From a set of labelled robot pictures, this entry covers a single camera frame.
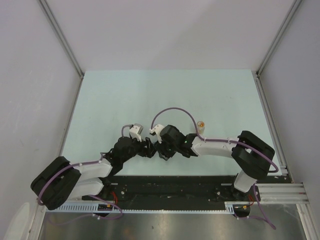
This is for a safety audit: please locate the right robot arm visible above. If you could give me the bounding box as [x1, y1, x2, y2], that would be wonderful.
[149, 124, 275, 201]

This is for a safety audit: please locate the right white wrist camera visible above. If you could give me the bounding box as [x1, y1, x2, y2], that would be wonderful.
[149, 124, 165, 142]

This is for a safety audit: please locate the right aluminium frame post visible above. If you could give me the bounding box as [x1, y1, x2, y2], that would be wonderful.
[255, 0, 304, 77]

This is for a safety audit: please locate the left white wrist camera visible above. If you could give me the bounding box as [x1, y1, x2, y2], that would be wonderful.
[129, 123, 144, 142]

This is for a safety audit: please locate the aluminium frame post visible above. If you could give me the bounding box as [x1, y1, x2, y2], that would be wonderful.
[37, 0, 84, 79]
[255, 0, 304, 77]

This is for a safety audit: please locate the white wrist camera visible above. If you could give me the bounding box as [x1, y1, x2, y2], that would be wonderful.
[149, 124, 165, 142]
[129, 123, 144, 142]

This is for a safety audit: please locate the aluminium front beam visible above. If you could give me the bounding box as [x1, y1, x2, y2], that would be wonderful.
[36, 182, 309, 203]

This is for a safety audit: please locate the grey slotted cable duct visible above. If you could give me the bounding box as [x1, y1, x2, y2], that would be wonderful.
[56, 201, 236, 215]

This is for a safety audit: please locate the left aluminium frame post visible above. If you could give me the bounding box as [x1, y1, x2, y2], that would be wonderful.
[37, 0, 84, 79]

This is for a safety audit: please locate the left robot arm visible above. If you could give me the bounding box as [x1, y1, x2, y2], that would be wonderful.
[30, 136, 157, 210]

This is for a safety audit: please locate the clear pill bottle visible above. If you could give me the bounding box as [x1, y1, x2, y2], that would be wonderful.
[196, 121, 205, 135]

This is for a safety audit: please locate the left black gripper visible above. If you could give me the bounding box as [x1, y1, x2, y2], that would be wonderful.
[121, 134, 157, 163]

